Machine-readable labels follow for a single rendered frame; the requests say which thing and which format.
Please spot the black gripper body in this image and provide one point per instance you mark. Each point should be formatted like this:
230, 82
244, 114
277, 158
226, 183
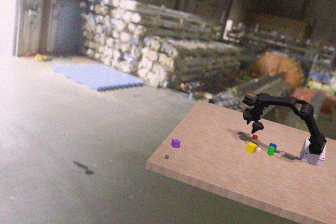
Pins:
256, 125

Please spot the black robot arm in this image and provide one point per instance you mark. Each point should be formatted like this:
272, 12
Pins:
317, 139

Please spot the purple cube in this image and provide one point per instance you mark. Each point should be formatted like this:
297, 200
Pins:
175, 143

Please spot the yellow block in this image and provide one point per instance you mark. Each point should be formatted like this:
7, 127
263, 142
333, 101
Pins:
251, 147

